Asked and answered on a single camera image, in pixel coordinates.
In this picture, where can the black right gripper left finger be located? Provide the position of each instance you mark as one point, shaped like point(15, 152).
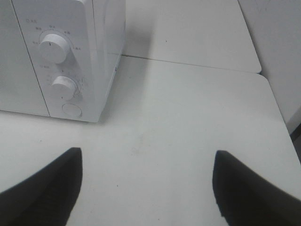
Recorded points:
point(47, 197)

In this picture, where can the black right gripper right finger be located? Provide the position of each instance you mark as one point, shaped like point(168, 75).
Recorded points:
point(244, 198)

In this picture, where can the round white door button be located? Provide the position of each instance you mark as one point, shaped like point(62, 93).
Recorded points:
point(72, 110)

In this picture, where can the white microwave door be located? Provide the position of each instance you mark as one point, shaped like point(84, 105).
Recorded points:
point(19, 88)

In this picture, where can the white timer knob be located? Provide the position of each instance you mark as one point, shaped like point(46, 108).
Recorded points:
point(63, 88)

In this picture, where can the white microwave oven body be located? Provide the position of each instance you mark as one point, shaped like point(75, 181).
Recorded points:
point(95, 31)

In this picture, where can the adjacent white table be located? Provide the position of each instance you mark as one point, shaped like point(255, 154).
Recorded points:
point(209, 33)

